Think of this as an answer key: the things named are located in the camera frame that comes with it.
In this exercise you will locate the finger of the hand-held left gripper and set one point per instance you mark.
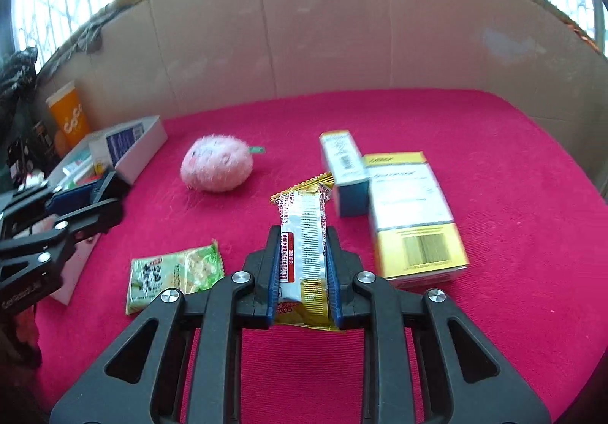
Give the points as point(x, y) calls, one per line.
point(107, 184)
point(99, 215)

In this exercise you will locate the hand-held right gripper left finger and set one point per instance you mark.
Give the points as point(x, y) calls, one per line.
point(274, 272)

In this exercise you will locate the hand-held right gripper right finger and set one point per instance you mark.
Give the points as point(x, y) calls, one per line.
point(332, 281)

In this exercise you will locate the yellow white snack packet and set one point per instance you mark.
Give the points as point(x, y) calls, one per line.
point(304, 243)

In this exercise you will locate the white cardboard box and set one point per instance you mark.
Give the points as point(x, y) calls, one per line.
point(142, 153)

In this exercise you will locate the pink plush toy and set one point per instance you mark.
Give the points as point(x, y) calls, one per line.
point(216, 163)

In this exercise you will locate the small white medicine box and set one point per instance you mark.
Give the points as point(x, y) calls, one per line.
point(342, 158)

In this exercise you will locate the blue white medicine box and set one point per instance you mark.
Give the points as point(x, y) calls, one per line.
point(123, 141)

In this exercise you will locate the orange paper cup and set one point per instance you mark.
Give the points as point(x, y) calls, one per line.
point(71, 115)

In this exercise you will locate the dark can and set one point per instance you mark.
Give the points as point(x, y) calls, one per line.
point(42, 139)

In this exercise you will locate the green snack packet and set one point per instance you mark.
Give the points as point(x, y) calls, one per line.
point(171, 277)

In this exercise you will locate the yellow white medicine box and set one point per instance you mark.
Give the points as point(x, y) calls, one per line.
point(408, 205)

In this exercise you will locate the black plastic bag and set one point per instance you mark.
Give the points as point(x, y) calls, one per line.
point(19, 72)

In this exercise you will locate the grey cloth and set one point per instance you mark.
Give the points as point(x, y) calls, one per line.
point(92, 32)

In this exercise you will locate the red tablecloth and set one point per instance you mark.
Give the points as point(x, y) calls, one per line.
point(475, 144)

